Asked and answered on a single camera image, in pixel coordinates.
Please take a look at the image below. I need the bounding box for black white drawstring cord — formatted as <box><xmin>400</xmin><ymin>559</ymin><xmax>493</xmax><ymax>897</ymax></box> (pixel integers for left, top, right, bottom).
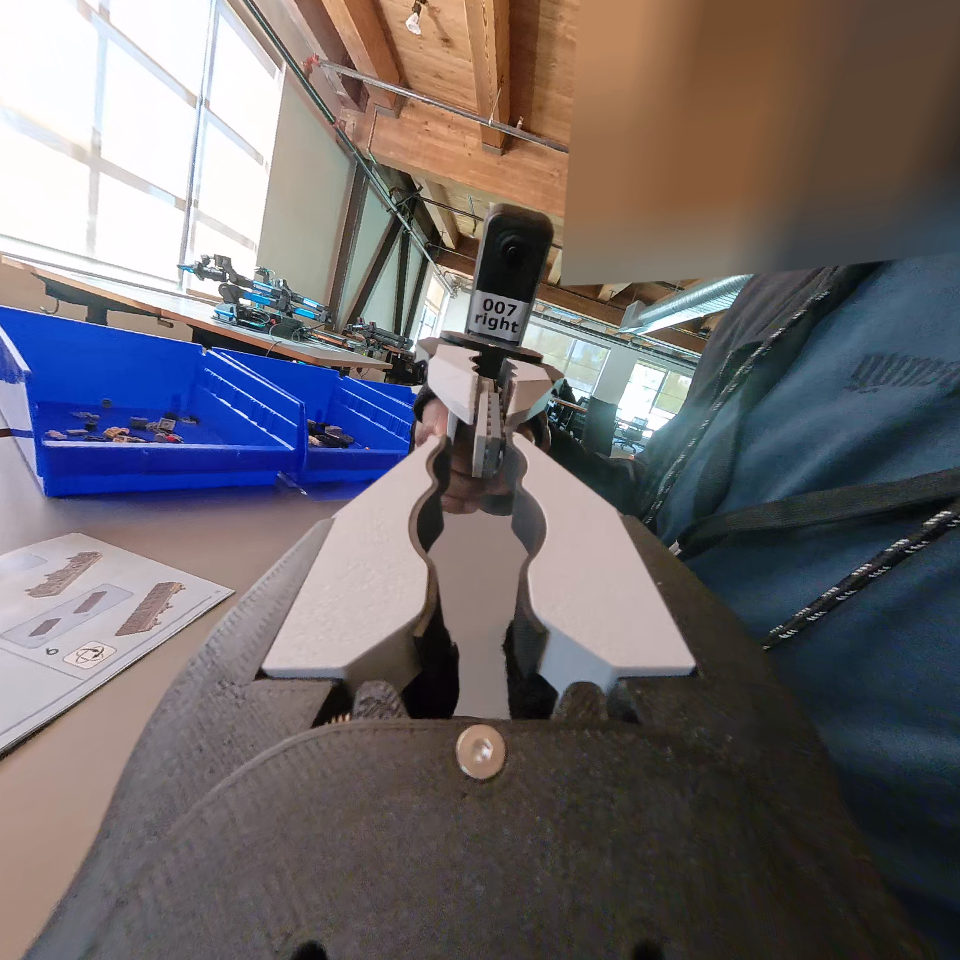
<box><xmin>761</xmin><ymin>510</ymin><xmax>960</xmax><ymax>650</ymax></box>

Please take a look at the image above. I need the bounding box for grey toy brick plate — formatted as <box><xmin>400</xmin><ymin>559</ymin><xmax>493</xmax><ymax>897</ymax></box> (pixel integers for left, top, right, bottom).
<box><xmin>471</xmin><ymin>373</ymin><xmax>520</xmax><ymax>483</ymax></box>

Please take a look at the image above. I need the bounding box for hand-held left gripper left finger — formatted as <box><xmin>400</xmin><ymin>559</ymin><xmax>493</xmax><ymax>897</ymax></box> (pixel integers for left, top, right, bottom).
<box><xmin>259</xmin><ymin>436</ymin><xmax>451</xmax><ymax>699</ymax></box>

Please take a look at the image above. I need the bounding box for wooden background desk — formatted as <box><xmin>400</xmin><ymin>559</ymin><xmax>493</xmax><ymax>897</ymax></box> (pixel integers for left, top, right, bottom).
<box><xmin>0</xmin><ymin>255</ymin><xmax>391</xmax><ymax>372</ymax></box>

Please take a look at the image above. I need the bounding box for person's right forearm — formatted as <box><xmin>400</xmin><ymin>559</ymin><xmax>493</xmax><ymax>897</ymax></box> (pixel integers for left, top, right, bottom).
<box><xmin>547</xmin><ymin>420</ymin><xmax>661</xmax><ymax>526</ymax></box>

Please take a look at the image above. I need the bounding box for large window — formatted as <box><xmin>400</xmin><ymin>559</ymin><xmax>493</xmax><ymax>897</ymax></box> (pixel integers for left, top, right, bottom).
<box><xmin>0</xmin><ymin>0</ymin><xmax>290</xmax><ymax>290</ymax></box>

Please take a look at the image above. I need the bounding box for black lanyard strap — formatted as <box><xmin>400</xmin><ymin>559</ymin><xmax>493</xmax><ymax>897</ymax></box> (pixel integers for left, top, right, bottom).
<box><xmin>675</xmin><ymin>468</ymin><xmax>960</xmax><ymax>560</ymax></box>

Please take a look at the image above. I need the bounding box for grey desk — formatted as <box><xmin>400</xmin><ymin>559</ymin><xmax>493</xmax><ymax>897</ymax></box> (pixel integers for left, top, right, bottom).
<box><xmin>0</xmin><ymin>427</ymin><xmax>335</xmax><ymax>901</ymax></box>

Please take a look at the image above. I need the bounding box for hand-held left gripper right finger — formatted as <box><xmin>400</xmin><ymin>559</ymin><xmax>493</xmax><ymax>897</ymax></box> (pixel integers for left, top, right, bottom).
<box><xmin>511</xmin><ymin>436</ymin><xmax>699</xmax><ymax>700</ymax></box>

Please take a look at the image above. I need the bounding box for person's right hand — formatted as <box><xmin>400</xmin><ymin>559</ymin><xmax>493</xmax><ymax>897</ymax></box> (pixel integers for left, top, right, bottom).
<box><xmin>411</xmin><ymin>386</ymin><xmax>520</xmax><ymax>519</ymax></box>

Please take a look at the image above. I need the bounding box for building instruction booklet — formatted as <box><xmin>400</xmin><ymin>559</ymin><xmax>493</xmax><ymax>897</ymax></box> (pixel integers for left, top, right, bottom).
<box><xmin>0</xmin><ymin>532</ymin><xmax>236</xmax><ymax>757</ymax></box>

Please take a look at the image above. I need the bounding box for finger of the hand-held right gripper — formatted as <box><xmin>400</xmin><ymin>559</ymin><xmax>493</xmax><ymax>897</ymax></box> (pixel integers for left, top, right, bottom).
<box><xmin>504</xmin><ymin>360</ymin><xmax>565</xmax><ymax>451</ymax></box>
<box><xmin>414</xmin><ymin>336</ymin><xmax>492</xmax><ymax>451</ymax></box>

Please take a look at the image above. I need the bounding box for blue plastic bin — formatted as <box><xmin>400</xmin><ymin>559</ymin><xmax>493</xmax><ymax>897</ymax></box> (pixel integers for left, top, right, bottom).
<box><xmin>213</xmin><ymin>347</ymin><xmax>418</xmax><ymax>489</ymax></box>
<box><xmin>0</xmin><ymin>303</ymin><xmax>309</xmax><ymax>498</ymax></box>

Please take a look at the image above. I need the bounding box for silver air duct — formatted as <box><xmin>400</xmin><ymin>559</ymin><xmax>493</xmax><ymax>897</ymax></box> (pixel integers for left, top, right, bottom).
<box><xmin>621</xmin><ymin>273</ymin><xmax>755</xmax><ymax>336</ymax></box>

